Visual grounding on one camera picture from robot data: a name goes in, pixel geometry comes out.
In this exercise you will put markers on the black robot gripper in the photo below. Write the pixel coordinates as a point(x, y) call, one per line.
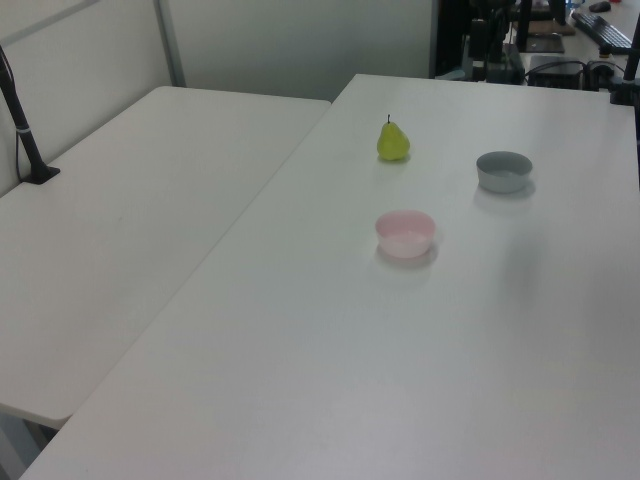
point(490, 9)

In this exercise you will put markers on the grey bowl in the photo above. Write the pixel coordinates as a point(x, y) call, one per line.
point(503, 172)

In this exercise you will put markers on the green pear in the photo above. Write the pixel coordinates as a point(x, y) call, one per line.
point(393, 145)

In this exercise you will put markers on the pink bowl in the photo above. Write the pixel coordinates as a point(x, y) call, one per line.
point(405, 234)

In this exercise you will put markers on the black upright pole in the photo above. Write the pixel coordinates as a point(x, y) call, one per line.
point(524, 22)

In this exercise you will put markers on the black flat pad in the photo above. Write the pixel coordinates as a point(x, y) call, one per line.
point(544, 43)

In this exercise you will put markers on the brown board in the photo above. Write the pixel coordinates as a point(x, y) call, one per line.
point(552, 27)

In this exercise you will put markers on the black electronics box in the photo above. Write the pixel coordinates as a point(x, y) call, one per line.
point(555, 71)

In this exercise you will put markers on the black computer keyboard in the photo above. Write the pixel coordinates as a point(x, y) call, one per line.
point(601, 29)

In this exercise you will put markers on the dark computer mouse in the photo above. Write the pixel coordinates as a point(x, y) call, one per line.
point(600, 6)

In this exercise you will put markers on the white side table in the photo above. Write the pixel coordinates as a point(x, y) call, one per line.
point(125, 225)

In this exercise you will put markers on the black camera stand with clamp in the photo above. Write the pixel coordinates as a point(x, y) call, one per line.
point(626, 75)
point(25, 135)

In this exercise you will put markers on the grey metal partition post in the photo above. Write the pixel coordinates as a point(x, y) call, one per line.
point(170, 42)

